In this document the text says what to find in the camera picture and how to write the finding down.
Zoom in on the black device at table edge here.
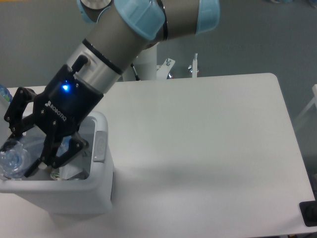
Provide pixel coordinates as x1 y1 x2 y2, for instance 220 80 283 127
299 200 317 227

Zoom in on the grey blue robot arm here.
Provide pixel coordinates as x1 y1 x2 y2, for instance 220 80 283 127
0 0 220 179

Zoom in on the blue labelled bottle behind bin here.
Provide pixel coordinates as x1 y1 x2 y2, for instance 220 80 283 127
0 84 12 103

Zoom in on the white frame at right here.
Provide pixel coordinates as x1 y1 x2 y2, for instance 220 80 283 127
294 84 317 131

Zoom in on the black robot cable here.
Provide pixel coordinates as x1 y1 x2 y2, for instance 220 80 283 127
130 63 142 81

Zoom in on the white bracket with bolt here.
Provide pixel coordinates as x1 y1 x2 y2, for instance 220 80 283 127
188 53 200 78

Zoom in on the crumpled wrapper in bin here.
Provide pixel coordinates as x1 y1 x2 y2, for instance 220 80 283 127
50 170 62 181

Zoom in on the white paper tissue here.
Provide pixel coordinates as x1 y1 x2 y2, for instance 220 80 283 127
59 166 86 180

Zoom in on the white bracket with screw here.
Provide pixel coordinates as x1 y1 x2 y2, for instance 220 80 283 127
157 58 176 80

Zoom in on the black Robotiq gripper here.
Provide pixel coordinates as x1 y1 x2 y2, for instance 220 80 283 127
4 65 104 178

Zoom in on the clear plastic water bottle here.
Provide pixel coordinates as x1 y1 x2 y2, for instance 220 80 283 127
0 135 72 179

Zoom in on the white plastic trash can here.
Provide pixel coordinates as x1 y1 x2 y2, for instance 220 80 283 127
0 111 114 214

